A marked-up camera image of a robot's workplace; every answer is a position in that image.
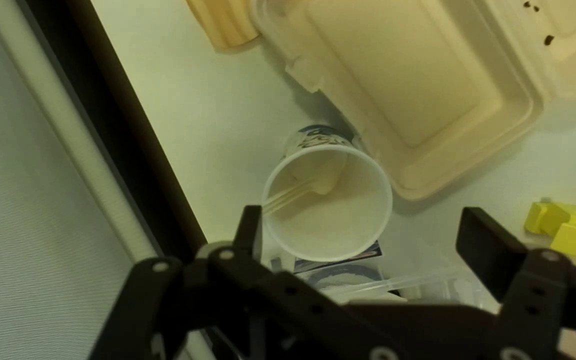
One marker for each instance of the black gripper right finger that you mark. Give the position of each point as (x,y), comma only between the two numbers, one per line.
(548,300)

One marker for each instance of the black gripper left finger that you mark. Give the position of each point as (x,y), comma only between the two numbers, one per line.
(201,306)

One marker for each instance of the white plastic spoon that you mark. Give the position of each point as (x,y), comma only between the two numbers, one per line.
(295,195)

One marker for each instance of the white patterned paper cup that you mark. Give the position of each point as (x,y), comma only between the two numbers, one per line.
(329,226)

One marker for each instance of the clear plastic storage bin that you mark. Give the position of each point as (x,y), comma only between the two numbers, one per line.
(434,282)

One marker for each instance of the beige clamshell takeout container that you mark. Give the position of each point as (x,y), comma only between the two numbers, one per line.
(420,81)

